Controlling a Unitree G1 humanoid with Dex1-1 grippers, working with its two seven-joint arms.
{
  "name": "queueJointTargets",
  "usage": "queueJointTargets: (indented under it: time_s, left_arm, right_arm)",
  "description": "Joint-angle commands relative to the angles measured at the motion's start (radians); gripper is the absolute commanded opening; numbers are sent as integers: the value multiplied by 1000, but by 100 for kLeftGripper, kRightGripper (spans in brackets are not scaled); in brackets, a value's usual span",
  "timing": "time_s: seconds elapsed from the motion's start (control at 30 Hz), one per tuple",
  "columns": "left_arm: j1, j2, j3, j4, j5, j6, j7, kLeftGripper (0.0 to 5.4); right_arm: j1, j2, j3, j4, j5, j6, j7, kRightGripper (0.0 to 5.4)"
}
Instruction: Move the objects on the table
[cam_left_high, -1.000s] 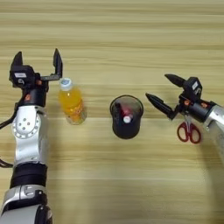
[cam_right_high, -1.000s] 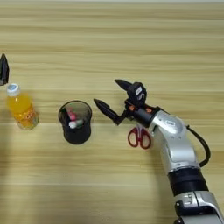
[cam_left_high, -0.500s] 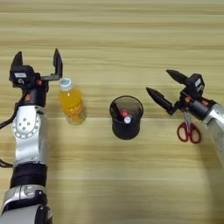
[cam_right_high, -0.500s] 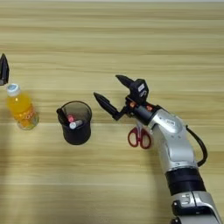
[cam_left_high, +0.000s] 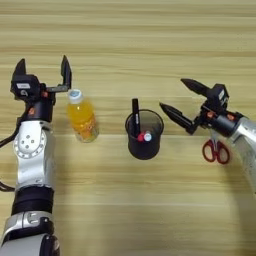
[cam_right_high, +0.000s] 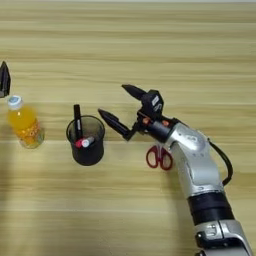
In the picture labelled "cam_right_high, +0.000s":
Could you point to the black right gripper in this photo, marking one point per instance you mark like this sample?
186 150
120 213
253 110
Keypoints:
158 128

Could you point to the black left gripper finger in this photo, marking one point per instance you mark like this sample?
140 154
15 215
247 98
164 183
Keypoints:
4 81

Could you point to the orange juice bottle white cap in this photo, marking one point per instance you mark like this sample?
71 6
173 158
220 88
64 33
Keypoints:
25 125

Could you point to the black pen holder cup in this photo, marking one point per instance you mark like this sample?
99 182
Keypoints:
86 156

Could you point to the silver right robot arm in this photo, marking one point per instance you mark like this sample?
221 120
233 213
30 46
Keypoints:
200 166

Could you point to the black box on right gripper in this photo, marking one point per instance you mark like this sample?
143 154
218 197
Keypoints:
153 102

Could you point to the black marker pen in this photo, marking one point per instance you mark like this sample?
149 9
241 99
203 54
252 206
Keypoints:
78 121

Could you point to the red marker pen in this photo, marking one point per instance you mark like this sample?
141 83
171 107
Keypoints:
79 143

